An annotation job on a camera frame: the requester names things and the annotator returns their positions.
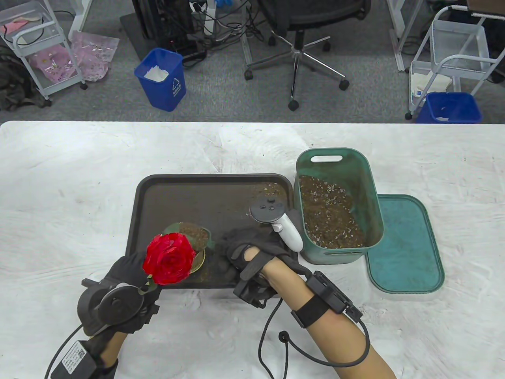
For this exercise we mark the person's right hand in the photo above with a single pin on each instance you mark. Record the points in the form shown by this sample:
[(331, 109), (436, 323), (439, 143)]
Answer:
[(256, 239)]

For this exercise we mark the person's left hand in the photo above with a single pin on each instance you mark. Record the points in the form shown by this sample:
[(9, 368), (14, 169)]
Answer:
[(126, 274)]

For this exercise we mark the red artificial rose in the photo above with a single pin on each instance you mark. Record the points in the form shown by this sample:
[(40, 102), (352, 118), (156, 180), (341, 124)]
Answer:
[(167, 258)]

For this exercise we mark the green plastic trowel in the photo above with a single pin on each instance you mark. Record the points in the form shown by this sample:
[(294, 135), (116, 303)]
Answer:
[(211, 241)]

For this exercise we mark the brown potting mix heap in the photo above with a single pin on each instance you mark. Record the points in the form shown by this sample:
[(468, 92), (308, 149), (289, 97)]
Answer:
[(193, 233)]

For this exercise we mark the person's left forearm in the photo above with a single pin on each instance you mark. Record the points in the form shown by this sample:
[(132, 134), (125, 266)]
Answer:
[(114, 347)]

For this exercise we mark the person's right forearm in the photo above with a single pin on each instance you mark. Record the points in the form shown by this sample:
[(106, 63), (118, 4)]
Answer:
[(343, 343)]

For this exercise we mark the scattered potting mix crumbs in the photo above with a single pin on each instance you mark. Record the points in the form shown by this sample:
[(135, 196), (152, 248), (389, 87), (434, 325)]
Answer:
[(272, 193)]

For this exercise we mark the yellow ribbed flower pot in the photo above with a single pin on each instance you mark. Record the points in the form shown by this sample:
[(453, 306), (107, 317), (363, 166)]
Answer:
[(199, 262)]

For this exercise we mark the dark brown plastic tray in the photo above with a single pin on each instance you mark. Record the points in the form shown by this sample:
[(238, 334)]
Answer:
[(197, 197)]

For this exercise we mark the green plastic storage bin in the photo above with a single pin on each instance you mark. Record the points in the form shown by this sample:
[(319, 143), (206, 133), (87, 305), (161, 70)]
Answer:
[(339, 162)]

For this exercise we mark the green plastic bin lid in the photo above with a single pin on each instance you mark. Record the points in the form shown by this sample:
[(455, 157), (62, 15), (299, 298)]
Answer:
[(406, 244)]

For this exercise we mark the blue bin with white symbol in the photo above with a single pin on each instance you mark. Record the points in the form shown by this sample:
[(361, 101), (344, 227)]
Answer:
[(161, 87)]

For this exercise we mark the black office chair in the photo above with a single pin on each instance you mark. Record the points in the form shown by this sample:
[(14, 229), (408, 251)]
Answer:
[(296, 47)]

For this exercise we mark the pink plastic bag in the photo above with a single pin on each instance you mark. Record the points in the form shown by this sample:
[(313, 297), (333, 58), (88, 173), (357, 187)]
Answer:
[(94, 55), (51, 65)]

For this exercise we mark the black backpack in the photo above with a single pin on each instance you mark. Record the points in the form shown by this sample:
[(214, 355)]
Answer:
[(14, 83)]

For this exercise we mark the plain blue bin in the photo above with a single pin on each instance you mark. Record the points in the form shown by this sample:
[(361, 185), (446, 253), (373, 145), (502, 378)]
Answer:
[(449, 108)]

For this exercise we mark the black computer tower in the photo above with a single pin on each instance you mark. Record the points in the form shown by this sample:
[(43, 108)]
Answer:
[(161, 19)]

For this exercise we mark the white desk leg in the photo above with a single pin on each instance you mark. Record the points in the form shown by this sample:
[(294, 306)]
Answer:
[(399, 35)]

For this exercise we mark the white metal trolley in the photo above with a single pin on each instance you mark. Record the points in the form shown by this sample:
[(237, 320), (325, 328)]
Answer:
[(457, 51), (27, 43)]

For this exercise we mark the black right wrist camera module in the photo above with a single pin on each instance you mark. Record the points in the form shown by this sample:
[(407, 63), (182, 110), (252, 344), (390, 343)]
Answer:
[(327, 296)]

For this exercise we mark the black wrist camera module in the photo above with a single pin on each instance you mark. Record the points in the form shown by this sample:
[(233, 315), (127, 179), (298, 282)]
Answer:
[(75, 357), (327, 296)]

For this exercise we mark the black left wrist camera module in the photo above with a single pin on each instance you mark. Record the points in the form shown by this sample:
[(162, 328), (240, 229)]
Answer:
[(75, 357)]

